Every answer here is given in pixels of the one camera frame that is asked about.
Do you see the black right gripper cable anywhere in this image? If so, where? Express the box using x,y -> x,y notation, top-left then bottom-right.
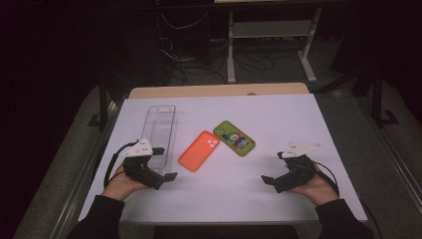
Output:
313,160 -> 341,199

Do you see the person's left hand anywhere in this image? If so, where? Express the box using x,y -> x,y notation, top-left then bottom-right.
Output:
102,163 -> 150,202

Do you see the black metal stand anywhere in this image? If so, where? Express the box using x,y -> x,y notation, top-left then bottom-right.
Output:
370,65 -> 401,129
87,79 -> 111,131

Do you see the person's right hand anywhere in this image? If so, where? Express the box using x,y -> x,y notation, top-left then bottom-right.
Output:
287,165 -> 339,207

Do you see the light wooden table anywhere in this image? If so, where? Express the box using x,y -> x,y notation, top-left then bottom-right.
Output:
127,82 -> 311,100

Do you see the white metal desk frame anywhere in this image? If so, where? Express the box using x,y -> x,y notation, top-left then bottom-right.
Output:
226,7 -> 323,85

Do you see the tangle of floor cables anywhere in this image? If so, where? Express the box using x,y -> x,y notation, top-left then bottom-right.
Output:
158,9 -> 277,86

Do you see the green cartoon phone case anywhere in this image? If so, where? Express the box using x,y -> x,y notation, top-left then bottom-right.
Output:
212,119 -> 257,157

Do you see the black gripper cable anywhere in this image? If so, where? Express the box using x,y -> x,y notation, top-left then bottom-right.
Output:
313,160 -> 341,199
103,141 -> 139,189

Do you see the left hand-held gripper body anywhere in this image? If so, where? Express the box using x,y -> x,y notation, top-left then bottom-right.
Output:
122,138 -> 164,191

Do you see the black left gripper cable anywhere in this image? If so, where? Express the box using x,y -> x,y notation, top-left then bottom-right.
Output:
103,141 -> 139,189

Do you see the clear plastic rack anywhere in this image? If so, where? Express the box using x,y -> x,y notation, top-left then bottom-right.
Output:
140,105 -> 179,177

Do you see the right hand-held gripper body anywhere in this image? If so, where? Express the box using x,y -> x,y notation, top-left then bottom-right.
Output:
272,142 -> 323,194

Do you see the orange phone case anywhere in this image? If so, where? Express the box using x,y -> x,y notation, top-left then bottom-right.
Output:
177,129 -> 221,172

